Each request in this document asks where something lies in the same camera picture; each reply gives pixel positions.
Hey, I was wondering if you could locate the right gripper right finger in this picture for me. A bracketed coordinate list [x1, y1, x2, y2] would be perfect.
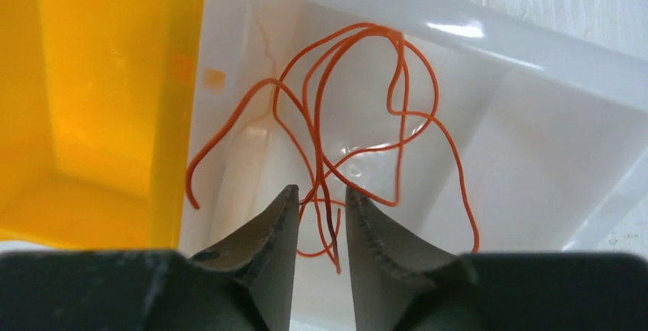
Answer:
[345, 187, 478, 330]

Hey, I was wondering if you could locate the orange wire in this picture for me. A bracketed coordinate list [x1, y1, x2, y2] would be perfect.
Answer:
[184, 22, 481, 275]

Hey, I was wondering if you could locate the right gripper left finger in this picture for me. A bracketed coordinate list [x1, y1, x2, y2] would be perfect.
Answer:
[191, 184, 300, 330]

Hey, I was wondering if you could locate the orange plastic bin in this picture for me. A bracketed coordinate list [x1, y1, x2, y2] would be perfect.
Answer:
[1, 0, 204, 249]

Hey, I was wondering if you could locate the white plastic bin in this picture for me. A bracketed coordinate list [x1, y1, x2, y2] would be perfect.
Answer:
[178, 0, 648, 331]

